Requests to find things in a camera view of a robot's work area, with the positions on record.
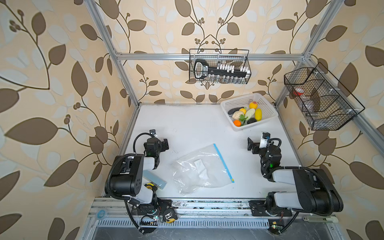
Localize orange toy tangerine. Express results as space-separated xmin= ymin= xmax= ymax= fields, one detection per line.
xmin=233 ymin=120 xmax=242 ymax=127

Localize beige toy potato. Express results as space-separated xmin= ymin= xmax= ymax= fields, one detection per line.
xmin=232 ymin=111 xmax=244 ymax=120

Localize clear zip bag blue zipper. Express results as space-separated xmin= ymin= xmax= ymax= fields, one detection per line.
xmin=172 ymin=144 xmax=235 ymax=195

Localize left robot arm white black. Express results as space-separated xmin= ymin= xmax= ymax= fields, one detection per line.
xmin=105 ymin=133 xmax=169 ymax=209

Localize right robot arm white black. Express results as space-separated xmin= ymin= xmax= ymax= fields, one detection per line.
xmin=247 ymin=133 xmax=344 ymax=217

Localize grey blue flat plate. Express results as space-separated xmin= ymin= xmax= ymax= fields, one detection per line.
xmin=143 ymin=170 xmax=167 ymax=190

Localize black toy item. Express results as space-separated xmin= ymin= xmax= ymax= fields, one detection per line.
xmin=247 ymin=118 xmax=257 ymax=125

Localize yellow black tape measure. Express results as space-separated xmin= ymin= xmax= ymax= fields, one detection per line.
xmin=145 ymin=183 xmax=158 ymax=192

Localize white perforated plastic basket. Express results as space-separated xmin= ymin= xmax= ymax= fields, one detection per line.
xmin=220 ymin=93 xmax=278 ymax=131

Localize yellow toy lemon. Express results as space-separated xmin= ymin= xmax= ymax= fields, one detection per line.
xmin=255 ymin=109 xmax=262 ymax=122

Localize yellow red toy peach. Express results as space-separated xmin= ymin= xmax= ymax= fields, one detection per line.
xmin=249 ymin=102 xmax=258 ymax=109

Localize dark toy eggplant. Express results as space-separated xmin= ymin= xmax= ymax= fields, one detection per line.
xmin=228 ymin=107 xmax=242 ymax=116

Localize red capped item in basket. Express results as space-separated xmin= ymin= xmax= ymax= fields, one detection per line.
xmin=293 ymin=88 xmax=305 ymax=97

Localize black socket tool set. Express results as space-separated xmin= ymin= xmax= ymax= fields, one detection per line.
xmin=192 ymin=59 xmax=252 ymax=80

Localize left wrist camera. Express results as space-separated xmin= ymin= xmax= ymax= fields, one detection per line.
xmin=150 ymin=130 xmax=157 ymax=137

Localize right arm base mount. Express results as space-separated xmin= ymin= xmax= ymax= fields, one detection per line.
xmin=249 ymin=200 xmax=293 ymax=218

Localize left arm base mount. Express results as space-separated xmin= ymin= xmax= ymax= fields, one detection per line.
xmin=133 ymin=198 xmax=172 ymax=216

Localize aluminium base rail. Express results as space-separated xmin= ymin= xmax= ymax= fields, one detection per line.
xmin=88 ymin=197 xmax=335 ymax=220

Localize yellow black device on rail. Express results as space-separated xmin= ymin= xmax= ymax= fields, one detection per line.
xmin=162 ymin=208 xmax=178 ymax=224

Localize black wire basket right wall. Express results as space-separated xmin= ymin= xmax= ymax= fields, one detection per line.
xmin=284 ymin=63 xmax=365 ymax=131

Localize black wire basket wall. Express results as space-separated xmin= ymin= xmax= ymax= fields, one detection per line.
xmin=284 ymin=63 xmax=365 ymax=131
xmin=189 ymin=48 xmax=252 ymax=85

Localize black wire basket back wall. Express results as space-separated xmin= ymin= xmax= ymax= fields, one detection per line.
xmin=189 ymin=48 xmax=252 ymax=85

